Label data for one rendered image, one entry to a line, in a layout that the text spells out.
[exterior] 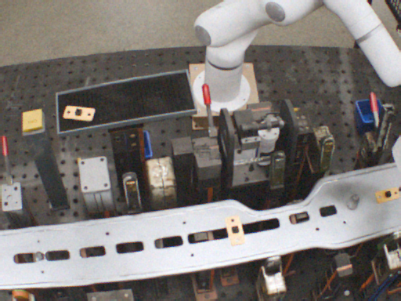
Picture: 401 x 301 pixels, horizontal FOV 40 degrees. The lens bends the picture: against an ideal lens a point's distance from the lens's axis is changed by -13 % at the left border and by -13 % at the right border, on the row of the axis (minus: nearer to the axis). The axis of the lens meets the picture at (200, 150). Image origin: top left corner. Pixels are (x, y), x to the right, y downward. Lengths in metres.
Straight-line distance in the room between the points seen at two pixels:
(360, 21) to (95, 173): 0.77
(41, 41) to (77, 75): 1.20
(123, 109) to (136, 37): 1.78
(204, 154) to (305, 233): 0.34
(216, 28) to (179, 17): 1.73
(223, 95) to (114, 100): 0.52
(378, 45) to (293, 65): 1.01
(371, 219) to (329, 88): 0.76
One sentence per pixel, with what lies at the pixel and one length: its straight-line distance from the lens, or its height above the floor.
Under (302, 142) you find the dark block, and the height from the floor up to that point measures 1.08.
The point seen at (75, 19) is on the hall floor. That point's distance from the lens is 3.54.
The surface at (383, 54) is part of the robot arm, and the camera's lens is 1.36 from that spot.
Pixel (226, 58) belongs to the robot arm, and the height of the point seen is 1.02.
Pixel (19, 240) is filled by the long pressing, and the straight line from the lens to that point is 1.64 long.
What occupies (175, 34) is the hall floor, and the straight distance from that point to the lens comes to 3.36.
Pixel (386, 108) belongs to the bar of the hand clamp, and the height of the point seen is 1.21.
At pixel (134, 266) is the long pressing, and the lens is 1.56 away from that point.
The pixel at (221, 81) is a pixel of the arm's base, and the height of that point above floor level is 0.90.
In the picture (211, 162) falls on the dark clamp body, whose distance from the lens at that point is 1.60.
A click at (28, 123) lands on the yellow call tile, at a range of 1.63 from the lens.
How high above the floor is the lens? 2.44
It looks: 57 degrees down
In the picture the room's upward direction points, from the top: 2 degrees clockwise
